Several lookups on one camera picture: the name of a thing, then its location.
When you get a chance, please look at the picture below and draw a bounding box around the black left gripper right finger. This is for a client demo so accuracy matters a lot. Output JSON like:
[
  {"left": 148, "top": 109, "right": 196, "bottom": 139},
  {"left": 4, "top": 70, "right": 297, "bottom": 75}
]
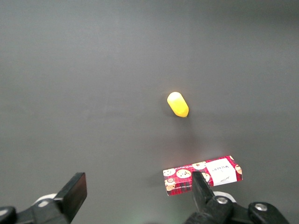
[{"left": 186, "top": 171, "right": 234, "bottom": 224}]

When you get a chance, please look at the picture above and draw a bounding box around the red plaid cookie box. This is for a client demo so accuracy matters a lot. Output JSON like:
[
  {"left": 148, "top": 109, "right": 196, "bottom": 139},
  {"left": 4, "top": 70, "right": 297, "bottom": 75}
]
[{"left": 163, "top": 155, "right": 243, "bottom": 197}]

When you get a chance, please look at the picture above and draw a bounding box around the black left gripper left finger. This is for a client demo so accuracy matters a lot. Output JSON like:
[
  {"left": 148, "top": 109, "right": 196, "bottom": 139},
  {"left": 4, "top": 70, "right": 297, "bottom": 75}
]
[{"left": 53, "top": 172, "right": 88, "bottom": 224}]

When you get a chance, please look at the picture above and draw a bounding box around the yellow lemon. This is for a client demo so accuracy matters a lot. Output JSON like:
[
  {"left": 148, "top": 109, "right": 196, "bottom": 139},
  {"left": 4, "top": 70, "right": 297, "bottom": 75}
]
[{"left": 167, "top": 91, "right": 189, "bottom": 118}]

